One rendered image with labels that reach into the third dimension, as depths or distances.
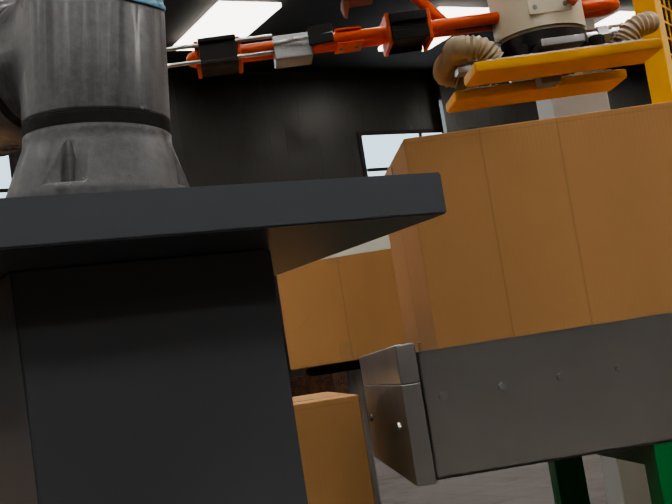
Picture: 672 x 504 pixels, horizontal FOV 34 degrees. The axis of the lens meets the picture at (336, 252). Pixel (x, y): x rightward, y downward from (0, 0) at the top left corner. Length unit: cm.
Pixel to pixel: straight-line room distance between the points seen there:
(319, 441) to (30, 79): 88
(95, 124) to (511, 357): 82
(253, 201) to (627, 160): 109
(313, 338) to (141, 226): 281
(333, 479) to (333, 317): 192
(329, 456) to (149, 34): 88
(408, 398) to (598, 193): 50
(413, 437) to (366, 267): 207
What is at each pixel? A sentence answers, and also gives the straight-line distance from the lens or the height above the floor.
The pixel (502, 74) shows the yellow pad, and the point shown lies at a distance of 201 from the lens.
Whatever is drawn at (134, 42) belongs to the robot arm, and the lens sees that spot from 114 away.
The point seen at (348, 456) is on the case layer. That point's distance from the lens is 182.
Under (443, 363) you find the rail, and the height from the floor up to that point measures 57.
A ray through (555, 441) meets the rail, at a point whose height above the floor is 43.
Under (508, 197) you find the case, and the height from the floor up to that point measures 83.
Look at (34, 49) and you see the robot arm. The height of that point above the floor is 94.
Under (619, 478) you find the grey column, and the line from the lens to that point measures 310.
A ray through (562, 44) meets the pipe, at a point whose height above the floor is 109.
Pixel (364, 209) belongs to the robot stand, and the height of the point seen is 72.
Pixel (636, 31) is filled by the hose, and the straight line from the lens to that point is 209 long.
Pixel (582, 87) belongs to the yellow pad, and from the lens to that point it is 224.
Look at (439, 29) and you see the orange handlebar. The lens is 210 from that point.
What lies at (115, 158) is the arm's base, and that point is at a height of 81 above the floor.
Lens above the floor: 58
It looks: 6 degrees up
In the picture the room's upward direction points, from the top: 9 degrees counter-clockwise
